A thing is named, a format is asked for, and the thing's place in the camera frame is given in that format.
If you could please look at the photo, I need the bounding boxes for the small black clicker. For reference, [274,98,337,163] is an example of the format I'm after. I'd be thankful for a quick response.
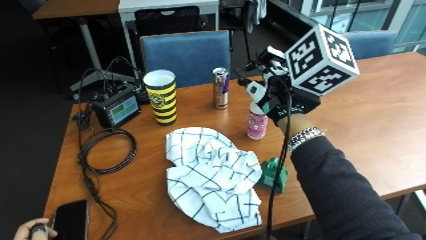
[29,223,49,235]

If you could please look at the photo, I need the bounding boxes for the silver blue drink can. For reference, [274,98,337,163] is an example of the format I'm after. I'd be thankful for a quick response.
[212,67,232,111]

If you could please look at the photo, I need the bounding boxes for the pink bottle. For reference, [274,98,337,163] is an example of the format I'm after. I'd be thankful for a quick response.
[245,101,270,141]

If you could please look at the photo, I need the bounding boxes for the white cube with black markers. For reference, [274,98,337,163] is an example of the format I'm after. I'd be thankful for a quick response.
[284,23,361,98]

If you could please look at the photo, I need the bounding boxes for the blue chair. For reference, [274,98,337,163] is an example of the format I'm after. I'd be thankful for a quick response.
[139,29,233,90]
[340,30,399,61]

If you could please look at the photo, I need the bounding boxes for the yellow black striped tube can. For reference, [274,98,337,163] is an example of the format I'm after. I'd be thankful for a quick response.
[141,69,180,127]

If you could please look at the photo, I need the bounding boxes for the grey hanging garment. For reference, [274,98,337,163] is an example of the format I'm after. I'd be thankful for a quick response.
[244,0,269,35]

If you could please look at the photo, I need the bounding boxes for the white checked cloth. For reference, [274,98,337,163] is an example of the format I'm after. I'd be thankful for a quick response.
[164,126,265,234]

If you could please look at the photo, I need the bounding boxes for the black mesh chair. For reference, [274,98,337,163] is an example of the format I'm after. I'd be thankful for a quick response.
[133,5,204,38]

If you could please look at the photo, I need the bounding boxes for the black device with screen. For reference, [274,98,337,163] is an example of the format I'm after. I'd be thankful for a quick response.
[91,86,143,130]

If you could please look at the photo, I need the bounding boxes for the brown wooden table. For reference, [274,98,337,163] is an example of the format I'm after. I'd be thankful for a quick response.
[31,0,137,93]

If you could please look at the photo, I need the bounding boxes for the black smartphone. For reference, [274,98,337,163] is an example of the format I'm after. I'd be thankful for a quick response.
[51,199,92,240]

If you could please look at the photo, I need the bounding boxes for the black glove cable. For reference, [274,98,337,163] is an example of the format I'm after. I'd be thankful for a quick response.
[264,78,296,240]

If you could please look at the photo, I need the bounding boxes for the black coiled cable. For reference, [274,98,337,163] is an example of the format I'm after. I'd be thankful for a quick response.
[76,128,139,240]

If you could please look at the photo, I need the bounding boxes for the black device cables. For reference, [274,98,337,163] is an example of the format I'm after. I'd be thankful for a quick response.
[72,55,145,131]

